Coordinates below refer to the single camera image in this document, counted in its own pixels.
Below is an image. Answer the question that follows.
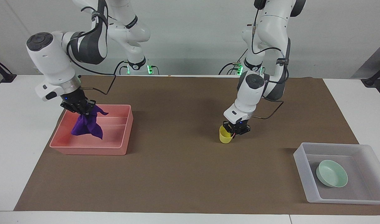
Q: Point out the black stand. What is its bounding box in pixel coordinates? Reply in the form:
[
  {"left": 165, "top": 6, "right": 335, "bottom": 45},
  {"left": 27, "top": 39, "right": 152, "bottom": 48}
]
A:
[
  {"left": 361, "top": 62, "right": 380, "bottom": 88},
  {"left": 0, "top": 56, "right": 17, "bottom": 83}
]

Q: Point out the pink plastic tray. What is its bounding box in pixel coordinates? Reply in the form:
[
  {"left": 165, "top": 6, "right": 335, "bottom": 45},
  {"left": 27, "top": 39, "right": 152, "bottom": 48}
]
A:
[{"left": 49, "top": 104, "right": 134, "bottom": 156}]

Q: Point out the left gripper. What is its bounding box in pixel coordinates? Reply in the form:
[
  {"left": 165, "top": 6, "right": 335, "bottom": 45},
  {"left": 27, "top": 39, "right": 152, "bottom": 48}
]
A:
[{"left": 223, "top": 120, "right": 251, "bottom": 138}]

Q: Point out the black cable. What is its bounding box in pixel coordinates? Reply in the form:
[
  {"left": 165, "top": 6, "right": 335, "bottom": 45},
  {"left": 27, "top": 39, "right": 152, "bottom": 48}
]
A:
[
  {"left": 114, "top": 60, "right": 130, "bottom": 75},
  {"left": 250, "top": 6, "right": 290, "bottom": 120},
  {"left": 218, "top": 58, "right": 244, "bottom": 75},
  {"left": 66, "top": 6, "right": 118, "bottom": 95}
]

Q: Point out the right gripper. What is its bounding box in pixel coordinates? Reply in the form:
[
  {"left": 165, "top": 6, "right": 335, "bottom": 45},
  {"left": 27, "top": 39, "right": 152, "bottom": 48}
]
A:
[{"left": 60, "top": 88, "right": 96, "bottom": 117}]

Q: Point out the translucent white plastic bin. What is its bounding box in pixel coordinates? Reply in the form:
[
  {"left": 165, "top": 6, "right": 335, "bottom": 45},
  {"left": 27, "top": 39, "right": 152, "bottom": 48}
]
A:
[{"left": 293, "top": 142, "right": 380, "bottom": 205}]

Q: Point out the yellow plastic cup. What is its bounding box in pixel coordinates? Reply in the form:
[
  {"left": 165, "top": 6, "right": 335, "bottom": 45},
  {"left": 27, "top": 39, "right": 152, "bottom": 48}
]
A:
[{"left": 219, "top": 124, "right": 236, "bottom": 144}]

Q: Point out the mint green bowl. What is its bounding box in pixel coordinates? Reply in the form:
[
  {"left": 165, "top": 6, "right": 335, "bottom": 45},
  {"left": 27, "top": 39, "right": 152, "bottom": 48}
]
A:
[{"left": 316, "top": 160, "right": 349, "bottom": 188}]

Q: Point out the purple cloth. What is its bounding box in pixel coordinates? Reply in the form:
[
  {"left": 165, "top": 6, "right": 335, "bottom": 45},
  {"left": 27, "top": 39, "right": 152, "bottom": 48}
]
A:
[{"left": 71, "top": 104, "right": 109, "bottom": 140}]

